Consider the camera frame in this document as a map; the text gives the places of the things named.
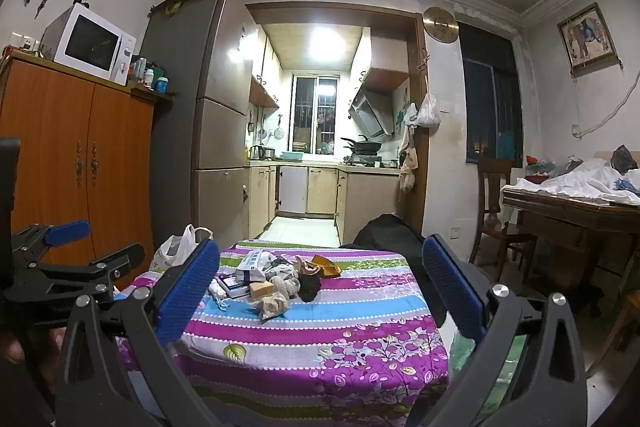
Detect white blue-print package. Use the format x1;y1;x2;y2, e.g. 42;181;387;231
235;249;291;283

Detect striped floral tablecloth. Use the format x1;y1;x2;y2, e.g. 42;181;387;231
115;239;451;427

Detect upper kitchen cabinet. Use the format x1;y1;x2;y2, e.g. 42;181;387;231
248;24;283;108
350;27;411;95

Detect orange wooden cabinet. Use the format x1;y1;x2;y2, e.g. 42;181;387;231
0;52;173;288

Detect kitchen window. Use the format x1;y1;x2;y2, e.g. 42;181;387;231
290;74;341;155

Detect beige cloth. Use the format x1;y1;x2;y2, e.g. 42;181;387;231
250;274;301;322

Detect orange gold packet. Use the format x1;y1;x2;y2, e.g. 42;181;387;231
310;254;343;279

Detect dark barred window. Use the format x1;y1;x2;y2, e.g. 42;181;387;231
457;22;525;165

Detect olive cloth strap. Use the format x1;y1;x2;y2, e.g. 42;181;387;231
149;0;196;16

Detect person's left hand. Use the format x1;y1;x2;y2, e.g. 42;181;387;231
0;327;66;365

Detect black plastic bag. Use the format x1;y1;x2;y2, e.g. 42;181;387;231
610;144;640;175

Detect white wall socket strip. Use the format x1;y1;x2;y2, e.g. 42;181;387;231
10;32;41;52

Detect framed elephant picture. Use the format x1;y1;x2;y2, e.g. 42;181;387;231
556;2;617;75

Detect black bag on floor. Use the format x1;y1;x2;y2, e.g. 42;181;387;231
340;213;448;328

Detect white plastic bag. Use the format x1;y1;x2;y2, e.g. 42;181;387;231
150;224;213;273

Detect white cloth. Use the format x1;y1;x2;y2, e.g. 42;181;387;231
501;157;640;208

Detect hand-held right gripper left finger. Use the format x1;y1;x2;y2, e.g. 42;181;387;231
54;238;223;427

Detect round gold wall clock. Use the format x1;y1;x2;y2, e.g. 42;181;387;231
422;7;459;44

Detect gas stove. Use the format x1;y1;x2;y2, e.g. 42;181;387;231
342;154;383;168

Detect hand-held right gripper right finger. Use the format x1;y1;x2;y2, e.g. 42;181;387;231
405;234;591;427

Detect hanging clear plastic bag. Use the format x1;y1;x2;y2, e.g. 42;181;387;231
415;92;442;128

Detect steel range hood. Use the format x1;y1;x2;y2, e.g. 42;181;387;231
348;88;396;138

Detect white wall cable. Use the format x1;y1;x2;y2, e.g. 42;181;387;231
570;72;640;140

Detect trash bin with green liner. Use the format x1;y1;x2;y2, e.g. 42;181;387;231
447;317;531;408

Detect white wrapper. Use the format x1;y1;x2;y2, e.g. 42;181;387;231
207;277;236;310

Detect dark blue box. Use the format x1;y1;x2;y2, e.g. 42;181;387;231
220;274;251;299

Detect dark wooden chair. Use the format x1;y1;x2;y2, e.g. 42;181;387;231
470;157;538;273

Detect hanging beige cloth bags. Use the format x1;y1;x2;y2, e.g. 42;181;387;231
397;102;420;194

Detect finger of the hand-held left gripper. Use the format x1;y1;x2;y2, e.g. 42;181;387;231
37;243;146;281
12;219;92;258

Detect black wok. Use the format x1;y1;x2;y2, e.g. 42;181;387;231
341;134;383;155

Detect white microwave oven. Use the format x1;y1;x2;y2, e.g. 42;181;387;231
40;3;137;86

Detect dark wooden dining table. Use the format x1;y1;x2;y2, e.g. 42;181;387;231
501;187;640;313

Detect black cloth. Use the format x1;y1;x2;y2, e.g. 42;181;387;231
297;274;323;304

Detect grey refrigerator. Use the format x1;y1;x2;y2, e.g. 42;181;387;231
137;0;258;253

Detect beige lower kitchen cabinets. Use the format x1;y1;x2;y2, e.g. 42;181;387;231
245;162;401;248

